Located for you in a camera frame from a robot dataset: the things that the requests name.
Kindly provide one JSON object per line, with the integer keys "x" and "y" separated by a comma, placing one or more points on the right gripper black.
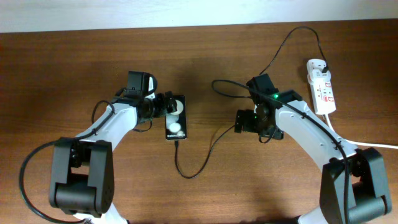
{"x": 247, "y": 115}

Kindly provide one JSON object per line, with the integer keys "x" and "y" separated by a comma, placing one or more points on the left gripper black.
{"x": 162, "y": 107}

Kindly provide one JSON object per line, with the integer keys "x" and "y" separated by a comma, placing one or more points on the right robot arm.
{"x": 354, "y": 186}

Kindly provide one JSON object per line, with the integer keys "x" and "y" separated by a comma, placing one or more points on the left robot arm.
{"x": 82, "y": 178}

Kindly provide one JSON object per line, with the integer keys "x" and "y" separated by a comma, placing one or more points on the white usb charger plug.
{"x": 317, "y": 71}

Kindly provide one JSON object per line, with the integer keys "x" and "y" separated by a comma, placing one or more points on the white power strip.
{"x": 322, "y": 95}

